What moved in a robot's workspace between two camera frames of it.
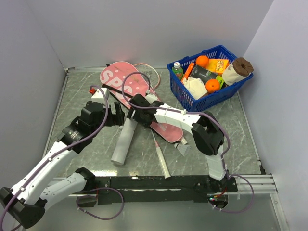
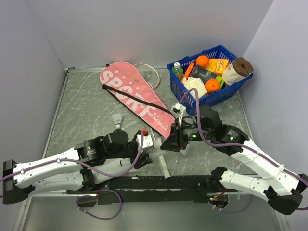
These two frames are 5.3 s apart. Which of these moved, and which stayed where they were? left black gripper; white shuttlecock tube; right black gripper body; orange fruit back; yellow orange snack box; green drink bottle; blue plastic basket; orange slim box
Moved: right black gripper body; white shuttlecock tube; left black gripper
Stayed: blue plastic basket; green drink bottle; orange slim box; yellow orange snack box; orange fruit back
